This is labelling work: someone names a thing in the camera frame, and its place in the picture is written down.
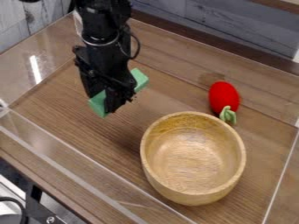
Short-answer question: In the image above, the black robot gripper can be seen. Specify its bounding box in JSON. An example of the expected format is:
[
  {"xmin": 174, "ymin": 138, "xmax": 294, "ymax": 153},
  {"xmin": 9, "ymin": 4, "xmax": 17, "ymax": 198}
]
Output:
[{"xmin": 72, "ymin": 31, "xmax": 137, "ymax": 113}]

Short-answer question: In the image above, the green rectangular block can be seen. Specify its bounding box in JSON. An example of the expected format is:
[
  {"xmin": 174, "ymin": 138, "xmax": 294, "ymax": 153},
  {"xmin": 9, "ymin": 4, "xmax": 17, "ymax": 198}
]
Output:
[{"xmin": 88, "ymin": 68, "xmax": 149, "ymax": 118}]

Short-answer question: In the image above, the brown wooden bowl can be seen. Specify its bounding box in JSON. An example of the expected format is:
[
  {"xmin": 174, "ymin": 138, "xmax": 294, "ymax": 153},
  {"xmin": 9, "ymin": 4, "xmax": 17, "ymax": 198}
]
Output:
[{"xmin": 140, "ymin": 111, "xmax": 246, "ymax": 206}]

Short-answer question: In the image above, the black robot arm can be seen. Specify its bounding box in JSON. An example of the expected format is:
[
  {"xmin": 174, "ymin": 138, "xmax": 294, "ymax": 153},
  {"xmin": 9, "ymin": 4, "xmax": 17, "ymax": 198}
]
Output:
[{"xmin": 72, "ymin": 0, "xmax": 136, "ymax": 117}]

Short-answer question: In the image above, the red plush strawberry toy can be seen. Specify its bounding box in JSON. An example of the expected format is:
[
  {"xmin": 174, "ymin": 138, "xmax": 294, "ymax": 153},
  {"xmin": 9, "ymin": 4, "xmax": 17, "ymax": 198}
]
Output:
[{"xmin": 208, "ymin": 81, "xmax": 240, "ymax": 124}]

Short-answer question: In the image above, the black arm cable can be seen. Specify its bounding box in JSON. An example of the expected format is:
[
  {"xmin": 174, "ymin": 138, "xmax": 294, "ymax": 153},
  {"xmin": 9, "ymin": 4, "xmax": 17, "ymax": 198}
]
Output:
[{"xmin": 117, "ymin": 25, "xmax": 142, "ymax": 61}]

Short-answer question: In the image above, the black cable loop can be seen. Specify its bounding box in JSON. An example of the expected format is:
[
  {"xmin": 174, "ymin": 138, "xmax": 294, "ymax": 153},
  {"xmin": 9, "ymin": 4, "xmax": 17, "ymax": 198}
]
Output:
[{"xmin": 0, "ymin": 196, "xmax": 27, "ymax": 224}]

